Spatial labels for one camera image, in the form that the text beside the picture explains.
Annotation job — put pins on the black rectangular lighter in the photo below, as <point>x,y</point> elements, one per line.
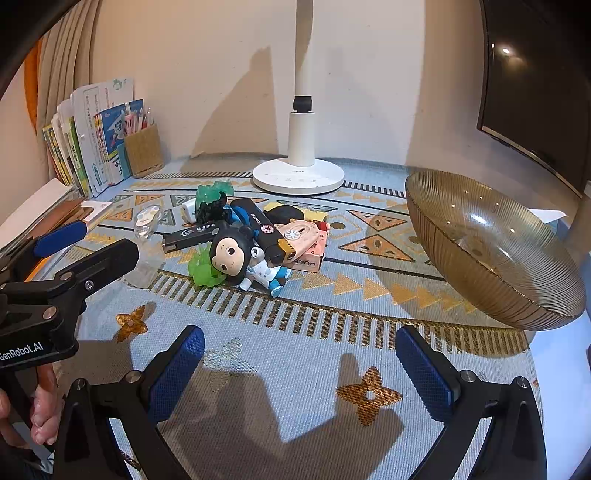
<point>191,236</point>

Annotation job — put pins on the white fan stand base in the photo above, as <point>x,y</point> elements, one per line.
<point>301,173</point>

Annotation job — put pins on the light green jelly toy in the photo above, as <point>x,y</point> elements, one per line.
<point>201,271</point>

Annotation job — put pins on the black dinosaur figure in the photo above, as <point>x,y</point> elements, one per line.
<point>212,212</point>

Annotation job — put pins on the person's left hand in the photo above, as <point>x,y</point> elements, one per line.
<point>45,412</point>

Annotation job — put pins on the pink toy box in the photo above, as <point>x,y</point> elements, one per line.
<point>308,243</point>

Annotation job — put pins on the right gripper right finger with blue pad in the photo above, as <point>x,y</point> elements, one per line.
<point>514,447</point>

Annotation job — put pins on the cork pen holder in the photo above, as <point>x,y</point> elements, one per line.
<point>143,151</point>

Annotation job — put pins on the black lighter with red logo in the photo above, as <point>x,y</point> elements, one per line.
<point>275,247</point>

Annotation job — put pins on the clear plastic cup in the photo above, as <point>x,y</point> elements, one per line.
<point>151,255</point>

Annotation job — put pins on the wooden tray with paper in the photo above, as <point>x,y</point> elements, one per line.
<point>51,206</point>

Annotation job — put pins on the blue usb box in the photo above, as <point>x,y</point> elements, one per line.
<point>237,216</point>

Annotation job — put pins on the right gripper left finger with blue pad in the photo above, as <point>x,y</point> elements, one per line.
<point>86,446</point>

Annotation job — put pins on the stack of books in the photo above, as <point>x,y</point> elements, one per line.
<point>89,129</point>

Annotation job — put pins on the white charger plug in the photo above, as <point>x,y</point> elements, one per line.
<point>188,211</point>

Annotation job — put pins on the patterned blue table mat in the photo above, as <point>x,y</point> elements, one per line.
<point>305,385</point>

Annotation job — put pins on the black television screen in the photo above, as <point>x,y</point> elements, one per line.
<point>536,85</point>

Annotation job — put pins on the amber ribbed glass bowl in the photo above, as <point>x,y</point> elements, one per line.
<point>494,251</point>

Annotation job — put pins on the black-haired doll figure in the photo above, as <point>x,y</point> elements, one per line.
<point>234,254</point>

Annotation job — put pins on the dark green crystal toy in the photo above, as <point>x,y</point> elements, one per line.
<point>210,193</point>

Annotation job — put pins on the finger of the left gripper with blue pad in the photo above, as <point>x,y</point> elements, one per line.
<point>22,260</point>

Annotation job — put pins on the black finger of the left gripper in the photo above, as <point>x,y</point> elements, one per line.
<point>95,271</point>

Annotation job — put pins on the yellow black plush toy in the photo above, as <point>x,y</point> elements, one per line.
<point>282,214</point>

